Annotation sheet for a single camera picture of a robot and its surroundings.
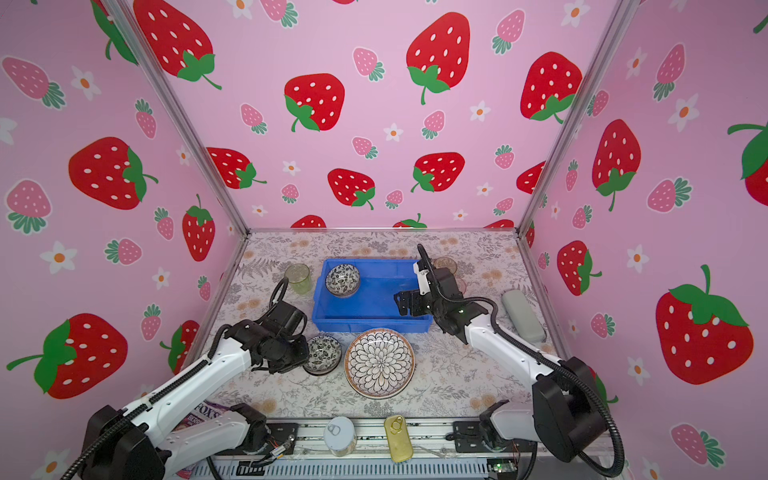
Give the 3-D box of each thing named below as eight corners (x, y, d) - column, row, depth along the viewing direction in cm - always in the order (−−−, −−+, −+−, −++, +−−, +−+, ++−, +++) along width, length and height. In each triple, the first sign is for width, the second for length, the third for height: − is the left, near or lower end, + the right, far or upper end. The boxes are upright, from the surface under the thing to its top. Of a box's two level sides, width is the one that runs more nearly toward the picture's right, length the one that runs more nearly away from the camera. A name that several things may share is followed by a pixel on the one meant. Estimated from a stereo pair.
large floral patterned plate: (343, 398, 82) (341, 394, 79) (350, 334, 95) (348, 328, 91) (415, 398, 82) (416, 394, 79) (413, 334, 95) (413, 328, 91)
